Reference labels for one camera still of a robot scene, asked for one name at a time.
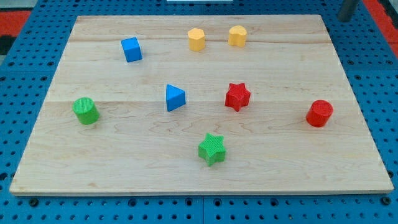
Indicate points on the red star block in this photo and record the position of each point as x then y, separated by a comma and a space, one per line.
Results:
237, 96

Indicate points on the green cylinder block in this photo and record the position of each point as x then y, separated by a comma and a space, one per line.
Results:
85, 110

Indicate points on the red cylinder block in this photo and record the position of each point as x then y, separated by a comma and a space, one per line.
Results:
319, 113

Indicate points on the light wooden board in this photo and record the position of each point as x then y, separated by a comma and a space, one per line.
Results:
200, 105

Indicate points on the blue cube block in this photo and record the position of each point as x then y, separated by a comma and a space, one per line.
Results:
131, 49

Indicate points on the yellow hexagon block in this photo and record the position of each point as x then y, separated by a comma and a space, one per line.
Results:
196, 39

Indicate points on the yellow heart block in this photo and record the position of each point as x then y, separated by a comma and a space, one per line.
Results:
237, 36

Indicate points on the green star block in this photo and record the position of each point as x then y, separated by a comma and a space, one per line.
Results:
212, 149

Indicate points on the blue triangle block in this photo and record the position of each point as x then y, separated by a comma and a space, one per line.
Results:
175, 97

